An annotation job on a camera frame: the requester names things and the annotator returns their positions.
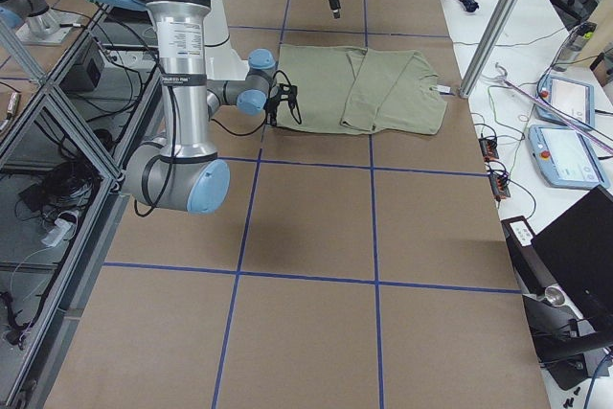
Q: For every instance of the black laptop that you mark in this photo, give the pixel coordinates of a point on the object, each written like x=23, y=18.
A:
x=576, y=248

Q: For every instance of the teach pendant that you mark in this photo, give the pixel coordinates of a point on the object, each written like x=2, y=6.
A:
x=566, y=158
x=573, y=98

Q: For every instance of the lower teach pendant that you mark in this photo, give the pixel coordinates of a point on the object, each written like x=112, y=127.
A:
x=566, y=158

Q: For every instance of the upper teach pendant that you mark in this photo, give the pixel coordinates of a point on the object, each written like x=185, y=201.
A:
x=573, y=98

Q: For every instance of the white shirt hang tag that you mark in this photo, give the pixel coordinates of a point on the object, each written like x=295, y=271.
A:
x=444, y=90

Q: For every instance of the sage green long-sleeve shirt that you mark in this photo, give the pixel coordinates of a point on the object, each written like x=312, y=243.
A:
x=355, y=90

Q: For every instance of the aluminium frame post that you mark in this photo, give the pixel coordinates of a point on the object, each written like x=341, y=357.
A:
x=493, y=30

